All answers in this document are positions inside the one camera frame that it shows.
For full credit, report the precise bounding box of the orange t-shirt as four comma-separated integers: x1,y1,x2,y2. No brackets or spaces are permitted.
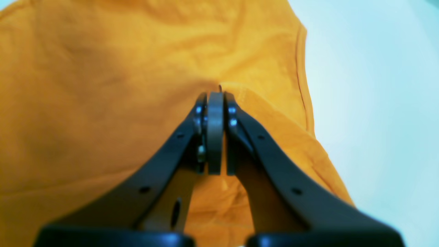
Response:
0,0,353,247

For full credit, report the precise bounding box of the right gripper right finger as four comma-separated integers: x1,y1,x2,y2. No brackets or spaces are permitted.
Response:
224,93,404,247

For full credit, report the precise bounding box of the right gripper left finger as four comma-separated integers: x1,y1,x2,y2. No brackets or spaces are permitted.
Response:
34,93,207,247

